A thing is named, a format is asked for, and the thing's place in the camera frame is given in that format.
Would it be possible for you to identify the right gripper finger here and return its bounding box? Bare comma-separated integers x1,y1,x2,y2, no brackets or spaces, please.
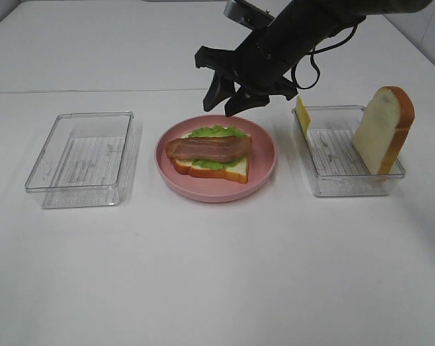
203,71,236,112
224,84,270,117

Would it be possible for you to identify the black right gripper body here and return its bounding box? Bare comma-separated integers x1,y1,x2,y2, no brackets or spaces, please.
195,32,297,99

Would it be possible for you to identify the green lettuce leaf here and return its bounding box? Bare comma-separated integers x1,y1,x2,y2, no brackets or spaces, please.
182,125,250,170

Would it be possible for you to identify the bacon strip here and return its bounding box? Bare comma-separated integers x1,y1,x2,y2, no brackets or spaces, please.
179,136,252,163
166,138,203,159

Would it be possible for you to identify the yellow cheese slice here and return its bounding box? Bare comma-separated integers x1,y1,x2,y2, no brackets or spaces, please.
295,96,311,138

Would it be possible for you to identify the bread slice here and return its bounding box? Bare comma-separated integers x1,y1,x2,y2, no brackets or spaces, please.
167,145,252,184
352,86,415,175

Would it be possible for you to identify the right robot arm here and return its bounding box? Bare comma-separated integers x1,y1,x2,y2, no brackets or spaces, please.
195,0,429,117

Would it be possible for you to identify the pink round plate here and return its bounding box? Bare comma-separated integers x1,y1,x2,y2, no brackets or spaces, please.
155,115,277,203

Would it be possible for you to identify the right clear plastic tray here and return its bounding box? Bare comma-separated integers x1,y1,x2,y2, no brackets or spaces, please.
292,105,405,198

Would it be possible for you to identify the clear plastic tray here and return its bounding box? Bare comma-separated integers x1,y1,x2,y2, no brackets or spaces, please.
292,105,405,198
25,112,141,209

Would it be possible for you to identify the left clear plastic tray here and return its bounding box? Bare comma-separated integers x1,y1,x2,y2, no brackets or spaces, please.
25,112,141,209

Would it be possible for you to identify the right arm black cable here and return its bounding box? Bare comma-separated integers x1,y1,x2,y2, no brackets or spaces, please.
290,14,359,90

